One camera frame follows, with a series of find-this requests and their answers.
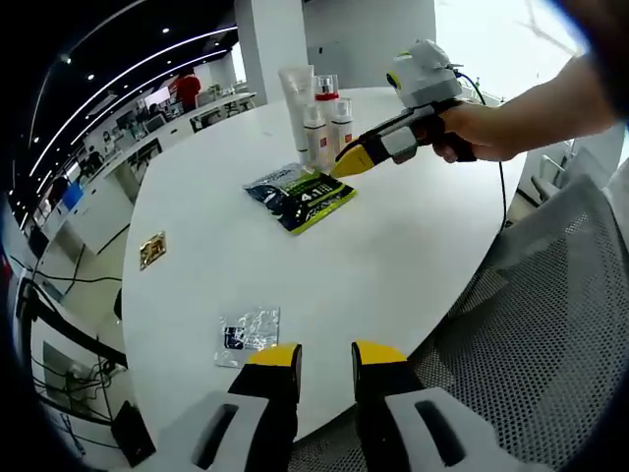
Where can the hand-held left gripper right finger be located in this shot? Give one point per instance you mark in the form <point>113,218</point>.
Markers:
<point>383,418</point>

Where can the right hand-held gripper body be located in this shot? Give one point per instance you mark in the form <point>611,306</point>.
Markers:
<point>427,78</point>

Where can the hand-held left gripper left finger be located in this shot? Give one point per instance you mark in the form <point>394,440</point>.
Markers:
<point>265,418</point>

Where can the small white skincare bottle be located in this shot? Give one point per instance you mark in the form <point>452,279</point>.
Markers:
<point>314,140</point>
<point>340,128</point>

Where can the red collar skincare spray bottle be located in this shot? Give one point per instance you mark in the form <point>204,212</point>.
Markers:
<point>326,97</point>

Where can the white skincare tube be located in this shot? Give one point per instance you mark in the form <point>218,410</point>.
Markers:
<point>295,98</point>

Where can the green black sachet packet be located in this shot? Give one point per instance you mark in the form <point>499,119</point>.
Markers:
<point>295,201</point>

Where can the gold foil packet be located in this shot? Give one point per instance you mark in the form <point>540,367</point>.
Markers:
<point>153,251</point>

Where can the blue storage bin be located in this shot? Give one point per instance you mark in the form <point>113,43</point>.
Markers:
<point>72,193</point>

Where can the person's right hand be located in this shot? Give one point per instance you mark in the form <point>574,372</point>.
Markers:
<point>481,133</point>

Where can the large bright window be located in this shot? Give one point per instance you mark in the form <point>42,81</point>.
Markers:
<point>491,39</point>

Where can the black box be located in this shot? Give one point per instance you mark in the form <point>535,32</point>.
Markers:
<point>132,437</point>

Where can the white square pillar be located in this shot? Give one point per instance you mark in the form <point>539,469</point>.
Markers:
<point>270,49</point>

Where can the grey mesh office chair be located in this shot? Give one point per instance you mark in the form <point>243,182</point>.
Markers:
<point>540,319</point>

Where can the black round object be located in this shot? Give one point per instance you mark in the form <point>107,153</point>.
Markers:
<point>118,305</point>

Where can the black tripod stand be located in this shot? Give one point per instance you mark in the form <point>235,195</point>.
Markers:
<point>74,334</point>

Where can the bright monitor screen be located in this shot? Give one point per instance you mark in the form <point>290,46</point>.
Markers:
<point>158,94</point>

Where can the long white office counter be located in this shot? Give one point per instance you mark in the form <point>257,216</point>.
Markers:
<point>93,216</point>

